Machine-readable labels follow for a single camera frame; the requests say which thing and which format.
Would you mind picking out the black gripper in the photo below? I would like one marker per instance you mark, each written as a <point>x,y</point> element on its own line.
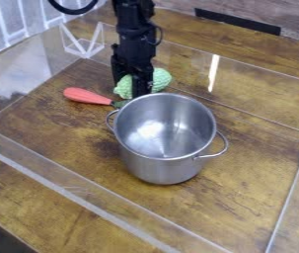
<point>132,54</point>

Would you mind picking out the green knitted object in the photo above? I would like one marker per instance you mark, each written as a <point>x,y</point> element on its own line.
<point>160,81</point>

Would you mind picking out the silver metal pot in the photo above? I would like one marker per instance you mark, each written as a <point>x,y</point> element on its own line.
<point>164,131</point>

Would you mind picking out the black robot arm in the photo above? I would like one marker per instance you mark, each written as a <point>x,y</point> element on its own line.
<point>132,13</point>

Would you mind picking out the spoon with red handle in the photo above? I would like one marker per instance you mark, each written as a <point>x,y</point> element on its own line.
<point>84,96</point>

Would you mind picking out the clear acrylic corner bracket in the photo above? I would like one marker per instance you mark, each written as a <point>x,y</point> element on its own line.
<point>81,47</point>

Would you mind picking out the black wall strip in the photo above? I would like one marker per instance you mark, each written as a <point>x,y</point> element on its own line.
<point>239,22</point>

